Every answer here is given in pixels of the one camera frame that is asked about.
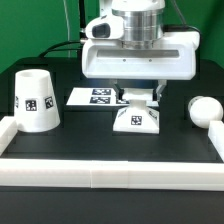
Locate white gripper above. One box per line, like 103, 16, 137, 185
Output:
82, 31, 200, 100

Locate white front fence rail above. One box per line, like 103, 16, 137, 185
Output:
0, 159, 224, 191

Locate white lamp bulb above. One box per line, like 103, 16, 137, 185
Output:
188, 96, 224, 129

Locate black cable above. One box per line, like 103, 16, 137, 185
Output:
38, 0, 88, 58

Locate white lamp shade cone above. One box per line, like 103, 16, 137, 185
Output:
14, 69, 60, 133

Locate white lamp base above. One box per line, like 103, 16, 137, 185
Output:
113, 88, 159, 134

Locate white thin cable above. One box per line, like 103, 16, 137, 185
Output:
62, 0, 72, 58

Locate white marker sheet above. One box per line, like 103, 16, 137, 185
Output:
67, 87, 158, 107

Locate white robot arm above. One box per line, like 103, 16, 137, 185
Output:
82, 0, 200, 86

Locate white right fence rail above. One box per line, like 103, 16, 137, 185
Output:
208, 121, 224, 162

